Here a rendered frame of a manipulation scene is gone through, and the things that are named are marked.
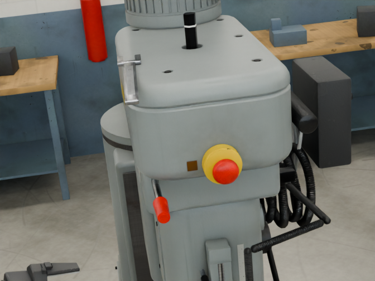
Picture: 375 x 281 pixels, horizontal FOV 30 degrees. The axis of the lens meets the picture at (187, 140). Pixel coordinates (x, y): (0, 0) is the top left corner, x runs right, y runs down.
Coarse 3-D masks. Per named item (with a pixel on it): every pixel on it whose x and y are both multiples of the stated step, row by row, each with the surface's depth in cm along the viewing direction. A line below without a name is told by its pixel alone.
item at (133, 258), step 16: (112, 112) 195; (112, 128) 183; (112, 144) 181; (128, 144) 176; (112, 160) 184; (128, 160) 172; (112, 176) 183; (128, 176) 171; (112, 192) 184; (128, 192) 173; (128, 208) 174; (128, 224) 176; (128, 240) 178; (144, 240) 178; (128, 256) 180; (144, 256) 180; (128, 272) 183; (144, 272) 181
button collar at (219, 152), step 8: (224, 144) 107; (208, 152) 106; (216, 152) 105; (224, 152) 106; (232, 152) 106; (208, 160) 106; (216, 160) 106; (232, 160) 106; (240, 160) 106; (208, 168) 106; (240, 168) 107; (208, 176) 107
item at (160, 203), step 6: (156, 180) 117; (156, 186) 115; (156, 192) 113; (156, 198) 109; (162, 198) 109; (156, 204) 108; (162, 204) 107; (156, 210) 107; (162, 210) 106; (168, 210) 107; (162, 216) 105; (168, 216) 106; (162, 222) 106
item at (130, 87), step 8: (120, 56) 119; (136, 56) 118; (120, 64) 115; (128, 64) 114; (136, 64) 115; (128, 72) 109; (128, 80) 105; (136, 80) 105; (128, 88) 102; (136, 88) 101; (128, 96) 98; (136, 96) 98; (128, 104) 97
